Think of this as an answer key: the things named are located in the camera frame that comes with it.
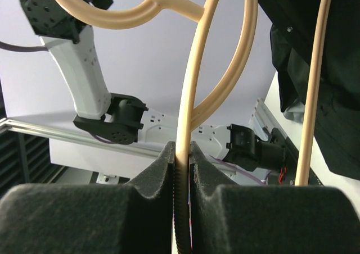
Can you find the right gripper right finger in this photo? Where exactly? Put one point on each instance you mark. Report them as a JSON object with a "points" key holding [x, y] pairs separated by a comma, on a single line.
{"points": [[230, 218]]}

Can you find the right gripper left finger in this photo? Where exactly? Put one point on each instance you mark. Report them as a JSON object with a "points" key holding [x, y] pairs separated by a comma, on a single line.
{"points": [[135, 217]]}

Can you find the black shirt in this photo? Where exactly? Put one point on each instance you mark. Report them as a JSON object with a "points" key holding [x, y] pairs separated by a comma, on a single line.
{"points": [[336, 129]]}

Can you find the beige plastic hanger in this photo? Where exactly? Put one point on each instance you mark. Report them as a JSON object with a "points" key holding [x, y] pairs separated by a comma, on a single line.
{"points": [[197, 77]]}

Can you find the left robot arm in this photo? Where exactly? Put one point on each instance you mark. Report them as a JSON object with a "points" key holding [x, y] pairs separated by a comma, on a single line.
{"points": [[65, 28]]}

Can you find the aluminium frame rail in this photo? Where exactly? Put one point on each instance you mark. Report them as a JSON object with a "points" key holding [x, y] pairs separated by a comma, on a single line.
{"points": [[74, 148]]}

